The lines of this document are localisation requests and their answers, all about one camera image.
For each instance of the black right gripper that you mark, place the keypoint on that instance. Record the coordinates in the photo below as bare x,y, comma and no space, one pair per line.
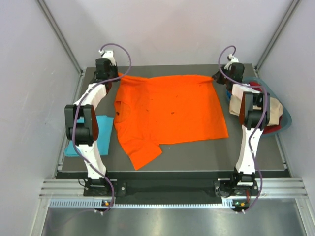
217,77

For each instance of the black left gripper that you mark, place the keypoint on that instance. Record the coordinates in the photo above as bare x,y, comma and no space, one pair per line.
114,68

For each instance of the orange t-shirt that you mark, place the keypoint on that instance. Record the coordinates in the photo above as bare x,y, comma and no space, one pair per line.
166,110

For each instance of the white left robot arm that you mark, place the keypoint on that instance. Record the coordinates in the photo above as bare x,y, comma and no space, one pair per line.
82,127

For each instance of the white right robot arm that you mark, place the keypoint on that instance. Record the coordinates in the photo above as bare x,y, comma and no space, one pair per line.
254,115

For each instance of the blue t-shirt in basket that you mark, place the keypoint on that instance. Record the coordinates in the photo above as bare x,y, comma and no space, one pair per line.
228,95

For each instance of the folded light blue t-shirt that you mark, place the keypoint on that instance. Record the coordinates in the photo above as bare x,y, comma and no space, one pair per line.
105,125

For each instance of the beige t-shirt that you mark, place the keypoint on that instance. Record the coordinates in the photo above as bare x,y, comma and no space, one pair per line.
236,97

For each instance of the dark red t-shirt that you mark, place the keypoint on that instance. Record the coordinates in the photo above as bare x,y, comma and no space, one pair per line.
270,129

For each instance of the blue plastic laundry basket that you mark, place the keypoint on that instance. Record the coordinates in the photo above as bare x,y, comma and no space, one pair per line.
286,117

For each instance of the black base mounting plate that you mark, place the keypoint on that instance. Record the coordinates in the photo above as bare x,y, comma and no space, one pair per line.
164,191

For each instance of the grey slotted cable duct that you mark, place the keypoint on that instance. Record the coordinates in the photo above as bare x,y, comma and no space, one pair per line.
104,204

